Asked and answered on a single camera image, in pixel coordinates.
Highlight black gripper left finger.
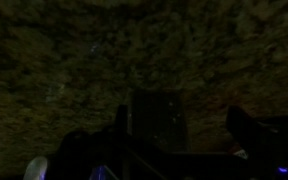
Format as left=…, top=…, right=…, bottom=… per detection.
left=47, top=104, right=136, bottom=180

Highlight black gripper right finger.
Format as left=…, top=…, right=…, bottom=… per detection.
left=225, top=105, right=288, bottom=180

